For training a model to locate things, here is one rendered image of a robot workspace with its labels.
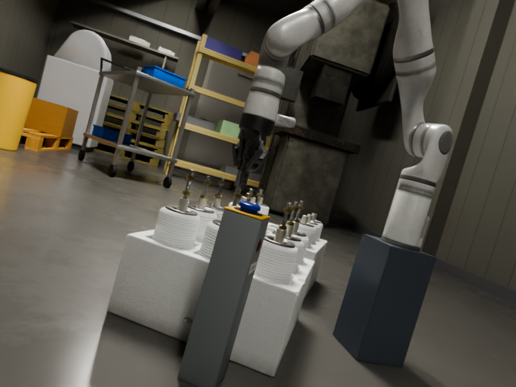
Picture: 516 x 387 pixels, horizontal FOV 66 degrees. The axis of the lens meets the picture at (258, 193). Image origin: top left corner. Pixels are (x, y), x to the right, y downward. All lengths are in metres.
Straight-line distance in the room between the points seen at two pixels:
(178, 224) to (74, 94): 4.88
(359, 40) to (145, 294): 3.83
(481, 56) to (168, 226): 3.41
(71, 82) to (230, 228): 5.14
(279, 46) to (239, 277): 0.48
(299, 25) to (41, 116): 4.14
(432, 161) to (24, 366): 0.95
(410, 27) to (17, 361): 0.99
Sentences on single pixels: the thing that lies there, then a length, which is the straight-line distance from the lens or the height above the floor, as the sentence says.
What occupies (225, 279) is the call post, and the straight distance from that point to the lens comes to 0.70.
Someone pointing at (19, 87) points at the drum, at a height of 0.50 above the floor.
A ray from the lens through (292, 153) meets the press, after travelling 4.02.
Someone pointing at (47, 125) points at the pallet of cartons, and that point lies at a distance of 4.83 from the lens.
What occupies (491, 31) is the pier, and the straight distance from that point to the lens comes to 4.04.
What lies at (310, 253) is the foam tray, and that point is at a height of 0.17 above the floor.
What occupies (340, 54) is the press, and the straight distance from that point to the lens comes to 4.32.
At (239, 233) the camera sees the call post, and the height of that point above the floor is 0.28.
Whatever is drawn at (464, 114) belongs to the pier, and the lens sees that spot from 3.81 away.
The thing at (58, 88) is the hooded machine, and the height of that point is 0.69.
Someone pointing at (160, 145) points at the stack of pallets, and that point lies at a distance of 6.55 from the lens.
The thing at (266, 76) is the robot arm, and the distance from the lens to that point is 0.88.
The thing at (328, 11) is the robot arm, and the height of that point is 0.75.
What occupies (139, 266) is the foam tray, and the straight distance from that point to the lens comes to 0.91.
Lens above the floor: 0.39
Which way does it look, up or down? 3 degrees down
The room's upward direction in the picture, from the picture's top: 16 degrees clockwise
